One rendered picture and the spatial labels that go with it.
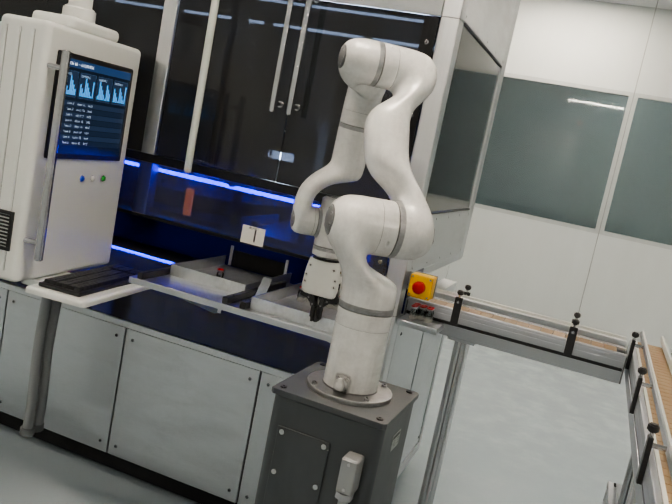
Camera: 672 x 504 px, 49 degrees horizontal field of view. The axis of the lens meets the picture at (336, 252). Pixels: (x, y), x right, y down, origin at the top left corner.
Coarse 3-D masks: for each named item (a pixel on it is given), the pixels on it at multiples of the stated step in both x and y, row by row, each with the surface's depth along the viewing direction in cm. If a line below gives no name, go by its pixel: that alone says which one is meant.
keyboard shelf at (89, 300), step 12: (48, 276) 229; (36, 288) 212; (120, 288) 229; (132, 288) 233; (144, 288) 240; (60, 300) 209; (72, 300) 208; (84, 300) 209; (96, 300) 213; (108, 300) 220
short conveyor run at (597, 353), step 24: (408, 312) 240; (456, 312) 233; (480, 312) 239; (504, 312) 232; (528, 312) 235; (576, 312) 234; (456, 336) 235; (480, 336) 232; (504, 336) 230; (528, 336) 227; (552, 336) 225; (576, 336) 232; (600, 336) 222; (624, 336) 226; (552, 360) 225; (576, 360) 223; (600, 360) 220; (624, 360) 218
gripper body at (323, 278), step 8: (312, 256) 195; (312, 264) 194; (320, 264) 193; (328, 264) 192; (336, 264) 192; (312, 272) 194; (320, 272) 193; (328, 272) 192; (336, 272) 192; (304, 280) 195; (312, 280) 194; (320, 280) 193; (328, 280) 192; (336, 280) 192; (304, 288) 195; (312, 288) 194; (320, 288) 194; (328, 288) 193; (336, 288) 193; (320, 296) 194; (328, 296) 193
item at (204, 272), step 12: (180, 264) 231; (192, 264) 238; (204, 264) 245; (216, 264) 253; (180, 276) 226; (192, 276) 224; (204, 276) 223; (216, 276) 222; (228, 276) 241; (240, 276) 244; (252, 276) 248; (264, 276) 252; (276, 276) 239; (288, 276) 248; (228, 288) 220; (240, 288) 219
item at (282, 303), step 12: (288, 288) 228; (252, 300) 205; (264, 300) 204; (276, 300) 221; (288, 300) 224; (264, 312) 204; (276, 312) 203; (288, 312) 202; (300, 312) 200; (324, 312) 218; (336, 312) 221; (312, 324) 199; (324, 324) 198
